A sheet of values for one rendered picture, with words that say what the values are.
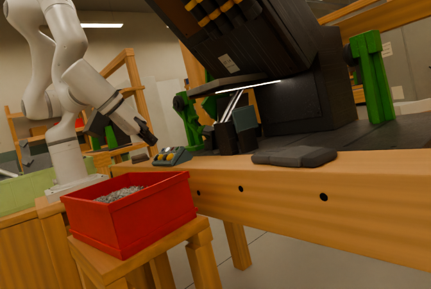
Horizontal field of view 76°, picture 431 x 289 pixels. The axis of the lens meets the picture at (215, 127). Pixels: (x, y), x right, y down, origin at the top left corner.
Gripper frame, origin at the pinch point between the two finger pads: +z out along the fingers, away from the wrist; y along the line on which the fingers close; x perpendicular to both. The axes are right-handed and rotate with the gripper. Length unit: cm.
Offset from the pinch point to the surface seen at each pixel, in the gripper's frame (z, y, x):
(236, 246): 105, -52, 4
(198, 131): 19.8, -15.4, 23.3
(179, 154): 10.8, 2.3, 2.4
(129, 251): 2.6, 27.7, -30.3
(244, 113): 11.5, 23.2, 18.6
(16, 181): -14, -87, -32
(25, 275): 17, -76, -62
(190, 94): -3.7, 16.0, 13.4
